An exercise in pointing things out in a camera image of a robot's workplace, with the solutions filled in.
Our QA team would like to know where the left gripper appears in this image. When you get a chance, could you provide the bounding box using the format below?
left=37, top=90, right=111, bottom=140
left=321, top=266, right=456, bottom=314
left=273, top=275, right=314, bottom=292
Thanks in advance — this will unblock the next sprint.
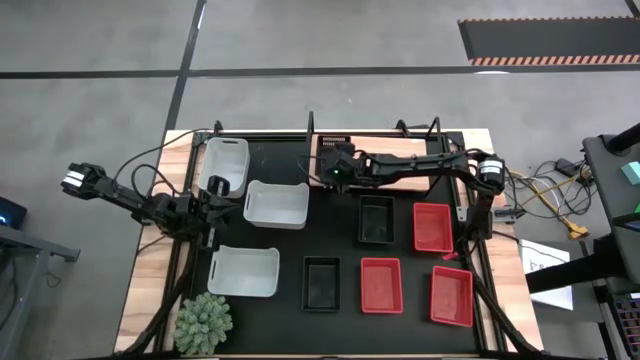
left=192, top=174, right=243, bottom=251

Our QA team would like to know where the white plastic basket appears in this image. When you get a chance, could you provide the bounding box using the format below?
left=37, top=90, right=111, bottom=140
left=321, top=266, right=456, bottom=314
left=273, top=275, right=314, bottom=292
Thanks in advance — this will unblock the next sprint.
left=243, top=179, right=310, bottom=230
left=198, top=137, right=250, bottom=200
left=206, top=245, right=281, bottom=298

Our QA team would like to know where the black slotted plastic basket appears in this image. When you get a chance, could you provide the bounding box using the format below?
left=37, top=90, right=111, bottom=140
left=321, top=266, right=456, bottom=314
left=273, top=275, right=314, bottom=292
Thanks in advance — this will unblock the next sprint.
left=301, top=256, right=342, bottom=313
left=357, top=194, right=396, bottom=245
left=318, top=133, right=355, bottom=154

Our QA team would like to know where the red plastic basket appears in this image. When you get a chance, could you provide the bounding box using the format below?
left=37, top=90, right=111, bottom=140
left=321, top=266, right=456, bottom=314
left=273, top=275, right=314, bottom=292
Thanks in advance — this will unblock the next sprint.
left=429, top=265, right=475, bottom=328
left=412, top=202, right=455, bottom=254
left=360, top=257, right=404, bottom=315

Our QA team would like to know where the green artificial plant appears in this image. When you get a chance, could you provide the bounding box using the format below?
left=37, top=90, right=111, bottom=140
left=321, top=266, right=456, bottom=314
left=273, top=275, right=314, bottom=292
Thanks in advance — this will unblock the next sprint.
left=173, top=292, right=234, bottom=357

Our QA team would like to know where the grey metal table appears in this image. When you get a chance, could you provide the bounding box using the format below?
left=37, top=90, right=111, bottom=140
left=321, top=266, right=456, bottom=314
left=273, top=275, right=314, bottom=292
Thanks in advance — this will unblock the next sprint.
left=0, top=224, right=81, bottom=360

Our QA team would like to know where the white paper sheet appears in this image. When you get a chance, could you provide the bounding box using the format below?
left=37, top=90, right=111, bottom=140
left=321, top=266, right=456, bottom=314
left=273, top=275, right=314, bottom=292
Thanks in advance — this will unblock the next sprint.
left=518, top=238, right=575, bottom=311

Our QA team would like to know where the dark device with blue light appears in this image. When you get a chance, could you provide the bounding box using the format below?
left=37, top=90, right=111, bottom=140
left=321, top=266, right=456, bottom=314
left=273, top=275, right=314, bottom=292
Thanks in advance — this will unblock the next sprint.
left=0, top=195, right=29, bottom=230

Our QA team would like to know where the black power adapter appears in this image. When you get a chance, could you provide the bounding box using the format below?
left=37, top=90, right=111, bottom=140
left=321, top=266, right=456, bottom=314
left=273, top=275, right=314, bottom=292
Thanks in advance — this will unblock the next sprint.
left=555, top=158, right=581, bottom=177

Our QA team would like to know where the black hazard-striped floor mat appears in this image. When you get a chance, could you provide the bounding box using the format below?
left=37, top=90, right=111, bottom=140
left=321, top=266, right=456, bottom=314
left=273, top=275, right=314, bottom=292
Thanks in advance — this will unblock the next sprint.
left=457, top=16, right=640, bottom=67

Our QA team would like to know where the black desk leg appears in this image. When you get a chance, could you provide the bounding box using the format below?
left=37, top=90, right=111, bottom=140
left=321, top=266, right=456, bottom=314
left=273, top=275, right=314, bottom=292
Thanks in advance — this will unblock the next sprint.
left=524, top=251, right=640, bottom=295

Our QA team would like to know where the black desk pole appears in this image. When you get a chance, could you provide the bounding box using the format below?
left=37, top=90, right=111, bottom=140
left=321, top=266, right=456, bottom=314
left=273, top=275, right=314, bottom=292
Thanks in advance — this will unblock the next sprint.
left=605, top=122, right=640, bottom=154

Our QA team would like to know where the teal box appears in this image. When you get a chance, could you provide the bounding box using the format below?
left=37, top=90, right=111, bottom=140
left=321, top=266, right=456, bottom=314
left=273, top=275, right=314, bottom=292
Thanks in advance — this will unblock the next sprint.
left=621, top=160, right=640, bottom=185

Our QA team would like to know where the backlit keyboard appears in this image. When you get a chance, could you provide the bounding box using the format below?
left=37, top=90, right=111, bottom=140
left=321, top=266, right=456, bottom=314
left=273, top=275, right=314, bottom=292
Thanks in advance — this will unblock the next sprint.
left=612, top=294, right=640, bottom=351

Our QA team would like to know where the black aluminium table frame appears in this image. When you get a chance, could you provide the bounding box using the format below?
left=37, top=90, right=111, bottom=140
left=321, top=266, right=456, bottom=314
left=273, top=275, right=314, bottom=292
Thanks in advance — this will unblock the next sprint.
left=119, top=118, right=544, bottom=360

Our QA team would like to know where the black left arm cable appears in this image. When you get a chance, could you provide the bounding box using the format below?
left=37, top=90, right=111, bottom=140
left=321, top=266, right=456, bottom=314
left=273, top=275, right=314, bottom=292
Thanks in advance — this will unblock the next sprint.
left=112, top=127, right=215, bottom=182

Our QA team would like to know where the black metal shelf bracket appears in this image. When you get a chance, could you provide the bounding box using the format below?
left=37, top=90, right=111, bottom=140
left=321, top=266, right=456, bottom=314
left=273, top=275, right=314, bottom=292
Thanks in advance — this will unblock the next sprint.
left=425, top=116, right=445, bottom=151

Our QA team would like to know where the black floor cable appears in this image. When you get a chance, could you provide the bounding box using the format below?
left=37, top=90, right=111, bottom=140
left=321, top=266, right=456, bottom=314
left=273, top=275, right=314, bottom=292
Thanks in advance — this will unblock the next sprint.
left=502, top=158, right=596, bottom=224

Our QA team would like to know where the yellow cable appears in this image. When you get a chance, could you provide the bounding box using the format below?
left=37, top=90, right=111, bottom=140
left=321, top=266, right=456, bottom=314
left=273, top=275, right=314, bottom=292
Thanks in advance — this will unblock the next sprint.
left=508, top=169, right=592, bottom=240

